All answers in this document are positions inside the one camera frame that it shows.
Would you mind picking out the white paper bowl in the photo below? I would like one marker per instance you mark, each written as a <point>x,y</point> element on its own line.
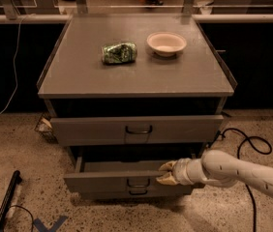
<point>166,44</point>

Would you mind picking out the grey bottom drawer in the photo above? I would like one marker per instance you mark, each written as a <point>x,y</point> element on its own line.
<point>162,192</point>

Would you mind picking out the grey drawer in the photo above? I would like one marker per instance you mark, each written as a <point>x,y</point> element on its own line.
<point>162,192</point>
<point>124,167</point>
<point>136,130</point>

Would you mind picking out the grey drawer cabinet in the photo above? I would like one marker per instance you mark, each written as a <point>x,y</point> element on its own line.
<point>77,84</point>

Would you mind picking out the black bar on floor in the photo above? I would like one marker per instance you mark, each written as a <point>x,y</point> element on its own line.
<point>15,180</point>

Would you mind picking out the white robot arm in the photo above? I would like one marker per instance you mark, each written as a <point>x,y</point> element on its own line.
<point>217,169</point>

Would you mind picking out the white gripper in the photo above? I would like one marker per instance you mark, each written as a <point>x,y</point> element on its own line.
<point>181,171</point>

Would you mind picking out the grey top drawer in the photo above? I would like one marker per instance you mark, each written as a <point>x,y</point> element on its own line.
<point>136,130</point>

